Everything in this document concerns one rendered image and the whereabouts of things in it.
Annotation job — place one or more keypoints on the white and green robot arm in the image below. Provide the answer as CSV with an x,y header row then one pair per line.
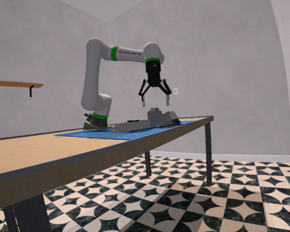
x,y
100,104

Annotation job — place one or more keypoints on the blue flat mat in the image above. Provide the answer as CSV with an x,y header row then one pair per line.
x,y
127,135

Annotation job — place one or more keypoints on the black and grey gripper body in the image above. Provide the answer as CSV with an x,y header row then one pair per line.
x,y
154,75

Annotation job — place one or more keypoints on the dark table edge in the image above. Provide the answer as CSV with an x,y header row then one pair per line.
x,y
19,172

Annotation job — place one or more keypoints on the white sloping button panel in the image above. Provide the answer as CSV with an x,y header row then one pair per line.
x,y
169,117

